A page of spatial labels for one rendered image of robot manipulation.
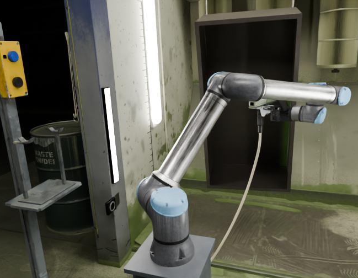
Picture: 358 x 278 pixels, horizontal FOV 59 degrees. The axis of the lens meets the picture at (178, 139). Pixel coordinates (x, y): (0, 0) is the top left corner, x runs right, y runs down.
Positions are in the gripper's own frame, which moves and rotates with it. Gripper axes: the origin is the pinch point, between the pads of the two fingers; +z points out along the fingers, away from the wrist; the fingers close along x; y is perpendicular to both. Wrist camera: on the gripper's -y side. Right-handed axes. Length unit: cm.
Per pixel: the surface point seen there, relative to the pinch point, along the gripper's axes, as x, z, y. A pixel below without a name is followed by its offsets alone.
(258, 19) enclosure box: 0.5, 3.0, -49.5
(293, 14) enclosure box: 8, -14, -51
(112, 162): -54, 76, 35
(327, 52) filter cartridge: 129, -5, -26
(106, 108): -53, 77, -1
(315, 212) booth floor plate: 90, -17, 109
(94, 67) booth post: -56, 81, -26
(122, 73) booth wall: -28, 88, -20
